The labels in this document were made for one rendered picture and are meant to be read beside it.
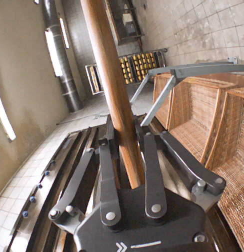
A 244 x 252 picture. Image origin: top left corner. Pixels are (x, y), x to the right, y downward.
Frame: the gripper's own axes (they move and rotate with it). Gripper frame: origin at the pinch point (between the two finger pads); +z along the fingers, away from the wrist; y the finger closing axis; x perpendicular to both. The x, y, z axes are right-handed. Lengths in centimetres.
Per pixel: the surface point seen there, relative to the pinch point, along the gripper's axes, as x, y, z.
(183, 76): 3.0, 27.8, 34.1
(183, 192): -53, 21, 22
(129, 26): 163, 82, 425
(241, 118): -21, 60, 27
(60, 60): 82, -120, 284
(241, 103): -12, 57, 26
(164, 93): -3.0, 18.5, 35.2
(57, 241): -55, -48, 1
